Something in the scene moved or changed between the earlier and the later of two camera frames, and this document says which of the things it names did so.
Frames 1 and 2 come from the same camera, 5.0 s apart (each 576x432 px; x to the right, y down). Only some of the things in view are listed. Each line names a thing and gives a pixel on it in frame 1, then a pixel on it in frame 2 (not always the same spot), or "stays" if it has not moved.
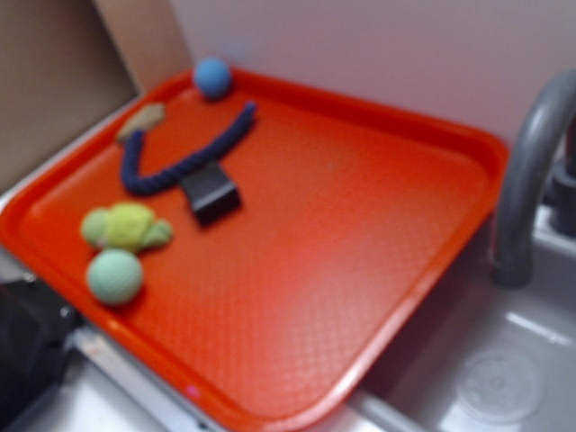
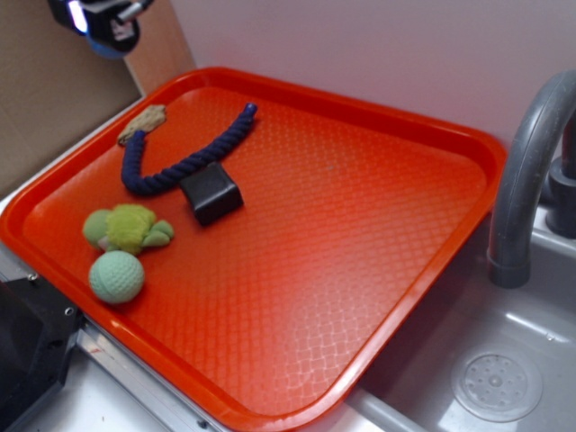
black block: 213,194 stays
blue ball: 212,77 to 104,52
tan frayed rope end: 146,116 stays
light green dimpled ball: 114,276 stays
